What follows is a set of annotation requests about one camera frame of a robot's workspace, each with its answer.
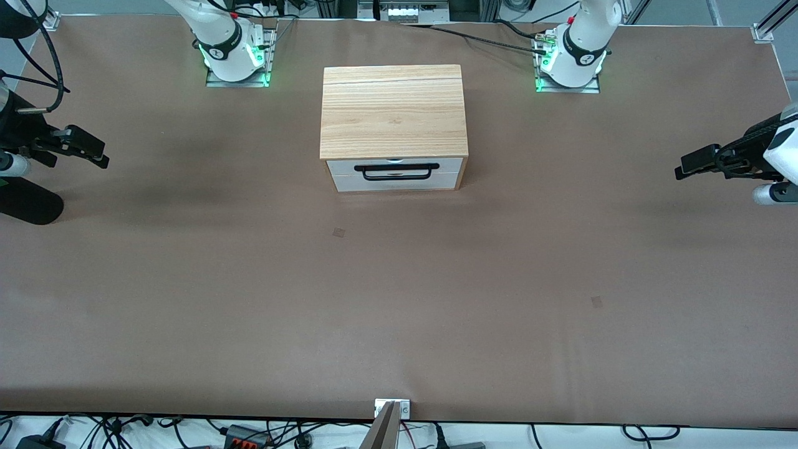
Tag white drawer with black handle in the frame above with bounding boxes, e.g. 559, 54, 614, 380
326, 157, 465, 182

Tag light wooden drawer cabinet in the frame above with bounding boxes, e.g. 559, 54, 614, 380
320, 64, 469, 191

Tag black cylindrical object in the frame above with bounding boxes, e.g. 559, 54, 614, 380
0, 176, 65, 226

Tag black orange power adapter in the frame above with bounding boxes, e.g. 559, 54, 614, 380
223, 424, 271, 449

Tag brown table cover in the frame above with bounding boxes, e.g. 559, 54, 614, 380
0, 14, 798, 431

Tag white terminal block device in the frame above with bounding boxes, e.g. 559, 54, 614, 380
357, 0, 451, 25

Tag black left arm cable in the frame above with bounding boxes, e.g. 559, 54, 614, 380
715, 114, 785, 179

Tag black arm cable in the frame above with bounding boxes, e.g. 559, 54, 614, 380
0, 0, 67, 114
715, 114, 785, 179

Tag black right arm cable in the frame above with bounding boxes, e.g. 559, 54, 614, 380
0, 0, 67, 114

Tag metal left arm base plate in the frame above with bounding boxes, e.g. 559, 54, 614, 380
534, 32, 602, 95

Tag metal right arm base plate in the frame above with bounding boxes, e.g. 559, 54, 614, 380
205, 27, 276, 89

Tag aluminium frame profile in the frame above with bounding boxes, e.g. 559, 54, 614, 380
756, 0, 798, 37

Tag thin black cable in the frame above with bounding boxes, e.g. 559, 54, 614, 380
494, 19, 539, 40

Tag thick braided black cable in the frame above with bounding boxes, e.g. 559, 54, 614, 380
402, 23, 552, 57

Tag looped black cable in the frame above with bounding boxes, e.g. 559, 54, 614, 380
622, 423, 681, 443

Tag silver camera mount bracket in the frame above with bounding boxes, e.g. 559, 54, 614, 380
374, 398, 411, 420

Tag aluminium camera post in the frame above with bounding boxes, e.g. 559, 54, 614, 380
360, 401, 401, 449

